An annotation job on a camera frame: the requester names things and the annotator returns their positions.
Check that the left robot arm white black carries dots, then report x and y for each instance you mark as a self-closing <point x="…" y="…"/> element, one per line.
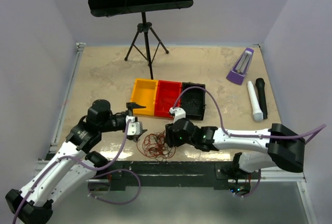
<point x="74" y="163"/>

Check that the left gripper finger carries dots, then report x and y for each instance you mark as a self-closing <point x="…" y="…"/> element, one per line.
<point x="134" y="105"/>
<point x="137" y="136"/>

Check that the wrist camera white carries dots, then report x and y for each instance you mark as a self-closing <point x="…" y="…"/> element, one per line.
<point x="134" y="126"/>
<point x="177" y="113"/>

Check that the black microphone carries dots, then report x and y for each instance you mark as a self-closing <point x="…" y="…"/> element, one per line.
<point x="260" y="86"/>

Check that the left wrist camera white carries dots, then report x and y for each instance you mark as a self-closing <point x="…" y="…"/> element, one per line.
<point x="134" y="126"/>

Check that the purple metronome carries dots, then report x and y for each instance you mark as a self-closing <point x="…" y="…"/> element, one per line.
<point x="239" y="70"/>

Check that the red plastic bin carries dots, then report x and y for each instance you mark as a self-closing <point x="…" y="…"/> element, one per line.
<point x="166" y="95"/>

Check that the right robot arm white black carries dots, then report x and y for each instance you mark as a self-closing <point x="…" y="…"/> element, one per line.
<point x="277" y="146"/>

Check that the black plastic bin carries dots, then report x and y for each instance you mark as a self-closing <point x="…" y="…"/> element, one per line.
<point x="193" y="103"/>

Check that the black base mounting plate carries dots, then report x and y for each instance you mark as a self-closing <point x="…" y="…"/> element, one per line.
<point x="211" y="174"/>

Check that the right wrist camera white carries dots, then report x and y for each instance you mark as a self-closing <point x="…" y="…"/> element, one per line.
<point x="177" y="113"/>

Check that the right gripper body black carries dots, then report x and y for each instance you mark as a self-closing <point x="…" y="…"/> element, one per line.
<point x="174" y="139"/>

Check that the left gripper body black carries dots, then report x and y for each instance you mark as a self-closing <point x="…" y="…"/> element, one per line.
<point x="127" y="113"/>

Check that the yellow plastic bin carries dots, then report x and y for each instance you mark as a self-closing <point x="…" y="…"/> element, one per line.
<point x="144" y="94"/>

